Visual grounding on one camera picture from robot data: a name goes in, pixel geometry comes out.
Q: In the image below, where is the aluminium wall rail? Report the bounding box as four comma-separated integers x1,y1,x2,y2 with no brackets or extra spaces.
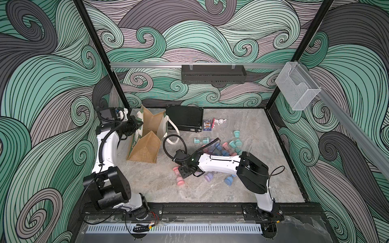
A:
110,62,285,69

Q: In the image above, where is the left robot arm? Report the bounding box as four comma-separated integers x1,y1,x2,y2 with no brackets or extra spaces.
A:
83,107,149,216

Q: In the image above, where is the blue card box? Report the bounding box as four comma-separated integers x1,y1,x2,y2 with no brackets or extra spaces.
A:
203,119,212,131

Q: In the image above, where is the pink hourglass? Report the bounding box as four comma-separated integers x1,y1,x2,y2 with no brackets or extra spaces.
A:
173,166,185,186

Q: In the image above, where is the white rabbit figurine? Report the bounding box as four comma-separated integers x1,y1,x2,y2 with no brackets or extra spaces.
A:
212,118,227,128

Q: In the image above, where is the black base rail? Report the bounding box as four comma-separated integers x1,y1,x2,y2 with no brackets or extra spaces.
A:
81,201,323,217

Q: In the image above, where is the purple hourglass front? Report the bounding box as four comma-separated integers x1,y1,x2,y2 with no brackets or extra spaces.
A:
204,172,214,182

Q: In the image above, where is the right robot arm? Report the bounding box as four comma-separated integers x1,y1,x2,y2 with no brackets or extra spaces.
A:
162,134,285,221

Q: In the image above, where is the clear plastic wall box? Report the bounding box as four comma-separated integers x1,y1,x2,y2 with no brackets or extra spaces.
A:
276,61,321,111

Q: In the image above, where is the green hourglass lying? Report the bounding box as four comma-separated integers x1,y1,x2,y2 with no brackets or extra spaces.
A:
193,137,210,144

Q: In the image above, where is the white slotted cable duct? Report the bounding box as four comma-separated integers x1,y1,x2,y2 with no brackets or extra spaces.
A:
86,223,262,234

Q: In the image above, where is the black ribbed case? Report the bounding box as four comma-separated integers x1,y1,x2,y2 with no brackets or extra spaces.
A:
166,105,204,133

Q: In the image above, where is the blue hourglass front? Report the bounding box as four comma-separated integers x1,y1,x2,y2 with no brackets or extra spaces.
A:
224,175,234,186

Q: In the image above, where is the black wall tray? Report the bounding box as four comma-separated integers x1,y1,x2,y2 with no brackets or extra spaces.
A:
181,65,247,87

